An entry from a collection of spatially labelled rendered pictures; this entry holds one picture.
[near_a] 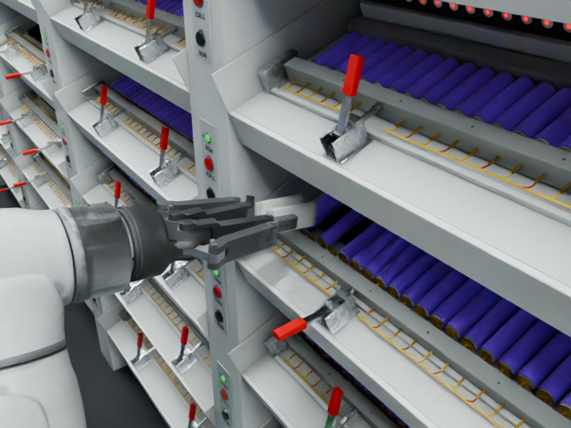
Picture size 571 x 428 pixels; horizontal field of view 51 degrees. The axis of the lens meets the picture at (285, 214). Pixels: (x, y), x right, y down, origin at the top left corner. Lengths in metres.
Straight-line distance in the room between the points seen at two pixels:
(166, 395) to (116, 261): 0.89
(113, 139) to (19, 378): 0.71
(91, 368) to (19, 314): 1.24
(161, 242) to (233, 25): 0.25
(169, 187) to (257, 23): 0.37
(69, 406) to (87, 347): 1.29
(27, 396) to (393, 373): 0.33
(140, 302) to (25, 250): 0.85
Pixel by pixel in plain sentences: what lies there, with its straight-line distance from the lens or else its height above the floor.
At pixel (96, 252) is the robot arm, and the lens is 0.56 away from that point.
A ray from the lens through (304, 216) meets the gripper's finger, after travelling 0.71.
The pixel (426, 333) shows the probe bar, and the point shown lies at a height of 0.78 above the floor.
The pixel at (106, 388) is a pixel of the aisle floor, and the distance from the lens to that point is 1.71.
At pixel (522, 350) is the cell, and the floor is 0.79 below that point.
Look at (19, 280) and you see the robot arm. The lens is 0.53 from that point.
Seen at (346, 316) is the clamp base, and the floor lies 0.75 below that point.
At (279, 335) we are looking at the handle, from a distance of 0.62.
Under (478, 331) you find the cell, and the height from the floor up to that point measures 0.79.
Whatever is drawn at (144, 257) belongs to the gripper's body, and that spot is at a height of 0.85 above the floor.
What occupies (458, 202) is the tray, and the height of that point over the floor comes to 0.94.
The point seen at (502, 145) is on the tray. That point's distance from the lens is 0.49.
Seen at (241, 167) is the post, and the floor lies 0.86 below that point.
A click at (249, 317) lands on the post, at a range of 0.85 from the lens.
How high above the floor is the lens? 1.15
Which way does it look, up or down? 28 degrees down
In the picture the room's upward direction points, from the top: straight up
